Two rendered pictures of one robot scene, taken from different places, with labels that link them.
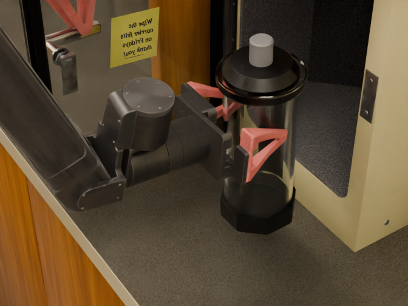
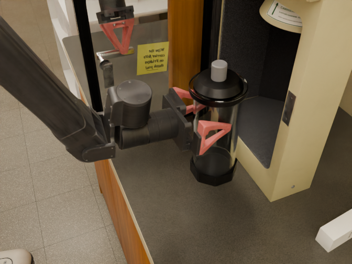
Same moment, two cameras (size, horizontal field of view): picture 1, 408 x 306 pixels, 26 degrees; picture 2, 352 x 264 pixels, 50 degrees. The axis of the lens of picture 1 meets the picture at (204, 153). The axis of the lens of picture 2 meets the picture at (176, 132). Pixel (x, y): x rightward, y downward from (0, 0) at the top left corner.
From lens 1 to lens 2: 0.37 m
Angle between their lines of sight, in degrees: 8
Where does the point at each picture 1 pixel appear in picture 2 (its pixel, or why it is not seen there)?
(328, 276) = (252, 215)
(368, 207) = (282, 177)
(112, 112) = (108, 100)
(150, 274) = (145, 198)
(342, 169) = (269, 150)
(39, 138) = (48, 112)
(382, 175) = (292, 158)
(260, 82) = (215, 91)
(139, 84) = (130, 83)
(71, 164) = (75, 132)
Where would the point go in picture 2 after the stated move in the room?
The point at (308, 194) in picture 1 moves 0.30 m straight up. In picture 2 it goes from (247, 162) to (267, 53)
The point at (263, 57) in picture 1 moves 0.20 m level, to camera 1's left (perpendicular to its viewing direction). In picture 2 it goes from (219, 75) to (109, 65)
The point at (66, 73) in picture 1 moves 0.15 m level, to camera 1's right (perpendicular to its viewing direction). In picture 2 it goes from (106, 75) to (174, 82)
